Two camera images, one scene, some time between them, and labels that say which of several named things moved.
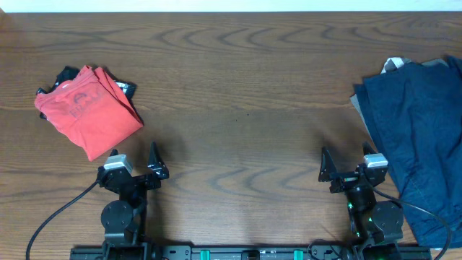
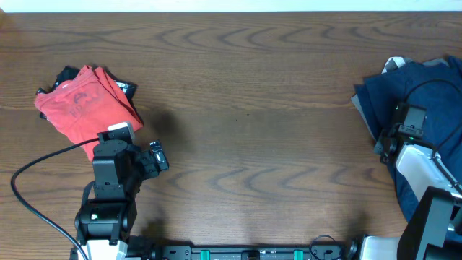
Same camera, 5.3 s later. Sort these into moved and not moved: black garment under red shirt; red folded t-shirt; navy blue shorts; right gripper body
Moved: right gripper body
Not moved: navy blue shorts; black garment under red shirt; red folded t-shirt
